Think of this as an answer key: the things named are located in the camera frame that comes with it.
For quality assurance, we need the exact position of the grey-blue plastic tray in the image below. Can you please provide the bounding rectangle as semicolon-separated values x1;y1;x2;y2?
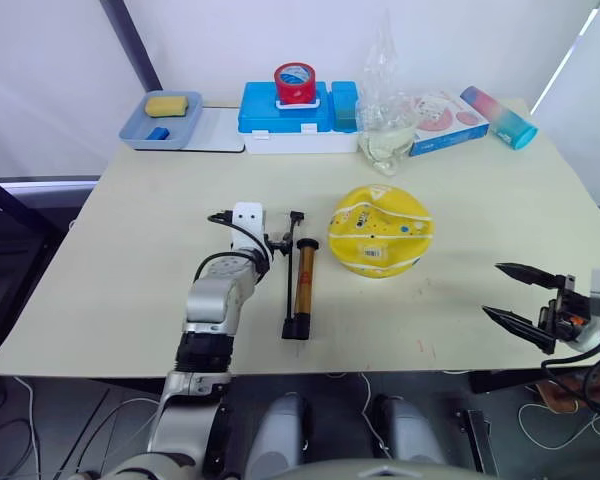
118;90;205;152

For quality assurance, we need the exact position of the gold and black hand pump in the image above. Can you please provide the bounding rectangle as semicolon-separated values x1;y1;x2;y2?
280;209;321;342

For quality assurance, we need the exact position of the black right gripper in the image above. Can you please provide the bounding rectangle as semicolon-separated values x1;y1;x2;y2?
481;261;595;356

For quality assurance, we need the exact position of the black diagonal frame pole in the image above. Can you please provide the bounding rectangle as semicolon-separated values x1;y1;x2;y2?
98;0;164;94

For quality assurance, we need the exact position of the grey robot torso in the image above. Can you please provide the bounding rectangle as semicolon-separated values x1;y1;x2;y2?
274;458;486;480

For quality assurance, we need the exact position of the pastel gradient tumbler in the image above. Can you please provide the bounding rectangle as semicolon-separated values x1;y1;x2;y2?
459;85;540;151

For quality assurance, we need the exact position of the small blue box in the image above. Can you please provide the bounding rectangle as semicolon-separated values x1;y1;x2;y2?
330;80;360;134

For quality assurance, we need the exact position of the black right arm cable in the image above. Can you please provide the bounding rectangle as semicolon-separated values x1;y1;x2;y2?
540;331;600;418

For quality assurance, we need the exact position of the red tape roll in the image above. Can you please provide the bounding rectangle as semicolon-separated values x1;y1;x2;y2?
273;62;318;106

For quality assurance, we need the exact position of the black metal frame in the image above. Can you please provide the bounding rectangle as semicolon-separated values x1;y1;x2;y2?
0;168;76;351

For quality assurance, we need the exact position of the yellow sponge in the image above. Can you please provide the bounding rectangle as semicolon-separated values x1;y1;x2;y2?
144;95;190;119

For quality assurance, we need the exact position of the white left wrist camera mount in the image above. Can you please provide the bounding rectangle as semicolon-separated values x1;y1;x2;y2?
230;201;267;252

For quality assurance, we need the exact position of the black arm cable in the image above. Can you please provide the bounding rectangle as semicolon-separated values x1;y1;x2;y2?
193;210;273;284
540;331;600;418

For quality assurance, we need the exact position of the brown object on floor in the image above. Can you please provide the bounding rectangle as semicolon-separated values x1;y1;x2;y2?
536;368;600;417

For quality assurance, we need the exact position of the white and blue carton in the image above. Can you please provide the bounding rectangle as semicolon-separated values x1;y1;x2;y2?
406;89;492;158

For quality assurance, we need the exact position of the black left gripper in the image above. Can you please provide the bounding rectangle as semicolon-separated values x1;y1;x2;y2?
258;230;295;261

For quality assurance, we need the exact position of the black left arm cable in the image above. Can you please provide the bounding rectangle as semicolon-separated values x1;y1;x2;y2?
193;210;273;284

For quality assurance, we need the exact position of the yellow deflated ball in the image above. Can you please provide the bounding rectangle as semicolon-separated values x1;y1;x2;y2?
327;183;435;277

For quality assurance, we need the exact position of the clear plastic bag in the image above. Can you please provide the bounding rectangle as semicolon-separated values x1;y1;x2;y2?
355;8;422;178

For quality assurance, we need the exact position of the white floor cable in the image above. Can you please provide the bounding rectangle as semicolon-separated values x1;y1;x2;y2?
0;353;44;480
517;399;600;451

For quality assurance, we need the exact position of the grey rounded robot leg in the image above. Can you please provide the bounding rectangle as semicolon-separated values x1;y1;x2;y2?
371;394;447;469
243;391;312;480

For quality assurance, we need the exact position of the blue and white toolbox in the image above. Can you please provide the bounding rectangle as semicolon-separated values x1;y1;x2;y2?
237;80;362;155

